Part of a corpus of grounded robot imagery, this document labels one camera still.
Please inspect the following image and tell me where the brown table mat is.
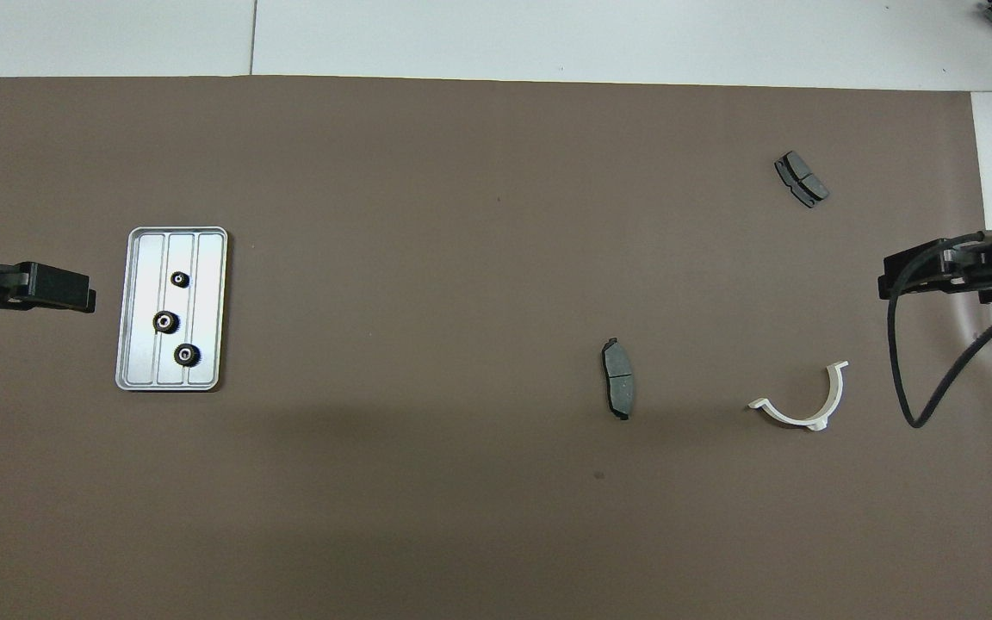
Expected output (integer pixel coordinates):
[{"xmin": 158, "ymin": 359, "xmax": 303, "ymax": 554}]
[{"xmin": 0, "ymin": 76, "xmax": 992, "ymax": 620}]

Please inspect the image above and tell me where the silver metal tray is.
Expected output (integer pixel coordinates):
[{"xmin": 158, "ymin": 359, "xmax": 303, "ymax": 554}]
[{"xmin": 115, "ymin": 226, "xmax": 229, "ymax": 393}]

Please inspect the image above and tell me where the long grey brake pad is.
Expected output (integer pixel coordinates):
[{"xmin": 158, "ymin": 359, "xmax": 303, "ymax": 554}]
[{"xmin": 601, "ymin": 337, "xmax": 636, "ymax": 422}]

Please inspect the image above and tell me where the white curved plastic bracket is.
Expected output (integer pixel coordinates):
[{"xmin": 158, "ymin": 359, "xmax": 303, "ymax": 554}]
[{"xmin": 747, "ymin": 361, "xmax": 850, "ymax": 431}]

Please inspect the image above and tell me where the short grey brake pad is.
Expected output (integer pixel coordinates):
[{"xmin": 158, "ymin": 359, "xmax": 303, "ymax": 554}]
[{"xmin": 774, "ymin": 151, "xmax": 831, "ymax": 210}]

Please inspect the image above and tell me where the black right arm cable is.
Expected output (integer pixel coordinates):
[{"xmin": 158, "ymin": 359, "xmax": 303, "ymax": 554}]
[{"xmin": 887, "ymin": 229, "xmax": 992, "ymax": 429}]

